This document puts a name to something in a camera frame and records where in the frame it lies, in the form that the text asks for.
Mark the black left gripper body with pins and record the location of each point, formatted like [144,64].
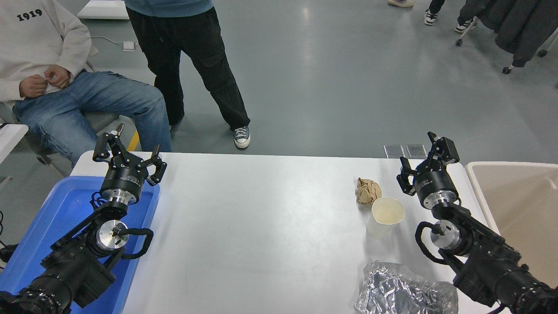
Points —
[124,181]

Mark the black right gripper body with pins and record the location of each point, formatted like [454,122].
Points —
[433,183]

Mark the white paper cup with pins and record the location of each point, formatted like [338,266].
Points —
[386,216]

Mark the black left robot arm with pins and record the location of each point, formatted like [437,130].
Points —
[74,266]

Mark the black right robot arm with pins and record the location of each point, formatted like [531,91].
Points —
[492,261]

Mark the large pale dustbin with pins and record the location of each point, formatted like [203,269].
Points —
[523,205]

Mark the seated person's left hand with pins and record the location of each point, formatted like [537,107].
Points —
[59,76]

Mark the seated person's right hand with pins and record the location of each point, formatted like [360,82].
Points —
[31,86]

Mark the metal floor plate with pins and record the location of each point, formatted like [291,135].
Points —
[416,151]
[394,151]

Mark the grey chair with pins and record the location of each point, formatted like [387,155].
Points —
[102,120]

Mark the crumpled tan paper ball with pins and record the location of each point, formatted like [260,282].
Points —
[368,191]

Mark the seated person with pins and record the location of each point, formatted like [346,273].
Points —
[78,100]

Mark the blue plastic tray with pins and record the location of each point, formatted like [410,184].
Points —
[48,218]

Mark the white floor socket box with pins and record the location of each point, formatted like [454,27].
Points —
[129,46]

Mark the white side table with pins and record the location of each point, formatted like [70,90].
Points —
[11,137]

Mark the standing person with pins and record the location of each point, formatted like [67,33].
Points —
[174,48]

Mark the wheeled clothes rack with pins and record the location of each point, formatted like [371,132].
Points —
[463,35]

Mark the white low platform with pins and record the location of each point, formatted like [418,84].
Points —
[104,9]

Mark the distant person in sneakers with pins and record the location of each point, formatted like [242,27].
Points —
[431,13]

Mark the dark hanging coats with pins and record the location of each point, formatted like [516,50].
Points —
[514,26]

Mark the distant person's pale shoe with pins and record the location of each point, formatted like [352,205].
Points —
[401,2]

